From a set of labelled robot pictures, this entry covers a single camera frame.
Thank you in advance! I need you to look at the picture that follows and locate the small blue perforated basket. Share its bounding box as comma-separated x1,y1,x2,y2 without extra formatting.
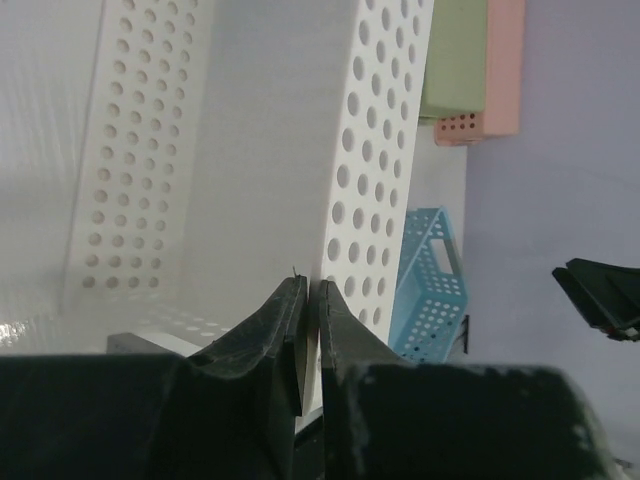
389,207,469,364

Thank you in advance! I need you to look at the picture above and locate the yellow-green perforated basket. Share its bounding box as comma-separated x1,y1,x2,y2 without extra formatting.
420,0,488,121

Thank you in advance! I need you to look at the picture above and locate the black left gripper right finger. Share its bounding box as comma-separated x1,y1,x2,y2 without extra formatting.
317,280,620,479

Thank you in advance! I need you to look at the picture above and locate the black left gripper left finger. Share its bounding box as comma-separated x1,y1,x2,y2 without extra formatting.
1,275,308,479

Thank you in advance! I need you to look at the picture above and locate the white perforated basket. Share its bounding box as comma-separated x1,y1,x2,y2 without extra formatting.
59,0,436,416

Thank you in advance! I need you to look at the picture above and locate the pink perforated basket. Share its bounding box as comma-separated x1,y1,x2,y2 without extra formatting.
434,0,526,147

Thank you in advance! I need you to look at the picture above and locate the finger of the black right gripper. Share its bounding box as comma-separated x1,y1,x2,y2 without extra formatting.
552,258,639,342

